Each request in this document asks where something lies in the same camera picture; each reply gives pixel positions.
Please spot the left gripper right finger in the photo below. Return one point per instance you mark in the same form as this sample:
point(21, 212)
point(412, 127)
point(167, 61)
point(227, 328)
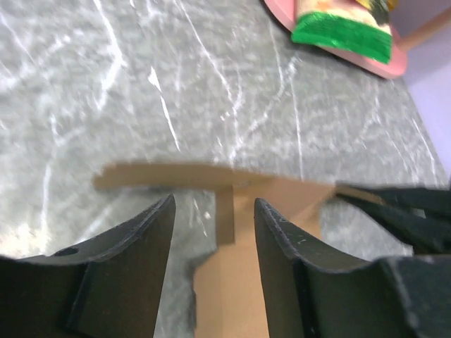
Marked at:
point(314, 290)

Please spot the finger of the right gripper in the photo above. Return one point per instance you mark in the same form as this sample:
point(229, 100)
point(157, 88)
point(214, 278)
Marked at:
point(424, 235)
point(433, 201)

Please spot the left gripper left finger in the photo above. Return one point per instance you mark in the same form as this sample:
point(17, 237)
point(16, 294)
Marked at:
point(107, 286)

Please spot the brown cardboard box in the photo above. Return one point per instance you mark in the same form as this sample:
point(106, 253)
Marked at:
point(229, 294)

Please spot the green snack bag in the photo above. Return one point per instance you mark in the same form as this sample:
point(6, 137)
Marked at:
point(361, 27)

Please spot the pink three-tier shelf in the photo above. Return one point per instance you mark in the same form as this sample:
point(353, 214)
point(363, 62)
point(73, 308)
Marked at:
point(284, 13)

